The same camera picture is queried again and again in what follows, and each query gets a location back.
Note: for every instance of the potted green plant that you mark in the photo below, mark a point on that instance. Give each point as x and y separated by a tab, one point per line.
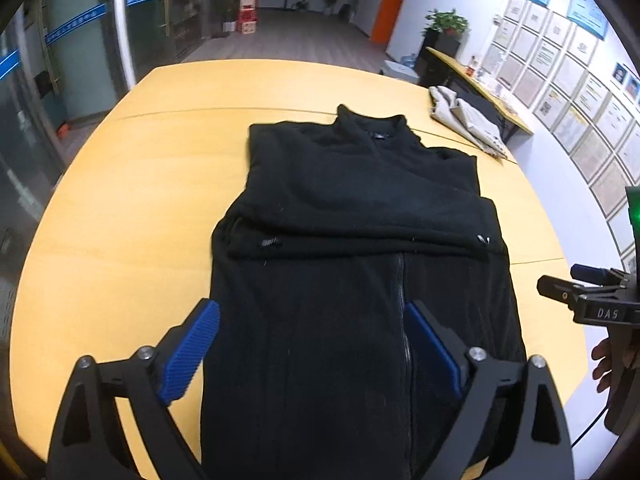
448	21

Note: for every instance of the person's right hand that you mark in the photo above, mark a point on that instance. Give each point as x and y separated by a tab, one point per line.
606	357

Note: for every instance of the wooden side desk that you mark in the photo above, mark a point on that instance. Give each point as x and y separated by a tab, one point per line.
480	85

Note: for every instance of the black cabinet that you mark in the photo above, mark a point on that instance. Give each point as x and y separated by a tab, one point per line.
440	50

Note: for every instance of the wall of framed certificates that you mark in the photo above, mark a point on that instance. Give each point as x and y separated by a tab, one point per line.
575	85

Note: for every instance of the grey cloth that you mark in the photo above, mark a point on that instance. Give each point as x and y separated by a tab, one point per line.
467	120

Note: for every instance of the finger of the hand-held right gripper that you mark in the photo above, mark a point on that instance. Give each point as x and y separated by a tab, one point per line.
595	275
560	290

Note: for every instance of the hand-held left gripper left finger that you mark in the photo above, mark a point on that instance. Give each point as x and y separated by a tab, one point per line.
192	349

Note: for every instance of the glass door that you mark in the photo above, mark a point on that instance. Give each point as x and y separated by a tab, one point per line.
155	5

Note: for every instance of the black fleece jacket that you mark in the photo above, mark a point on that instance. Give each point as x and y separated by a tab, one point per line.
350	260

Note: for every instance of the stack of red white boxes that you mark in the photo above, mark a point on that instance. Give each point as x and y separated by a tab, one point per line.
246	11

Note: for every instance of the white water dispenser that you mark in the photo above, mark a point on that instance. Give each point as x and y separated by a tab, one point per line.
400	66

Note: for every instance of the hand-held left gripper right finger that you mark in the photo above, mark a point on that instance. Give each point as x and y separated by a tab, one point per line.
434	355

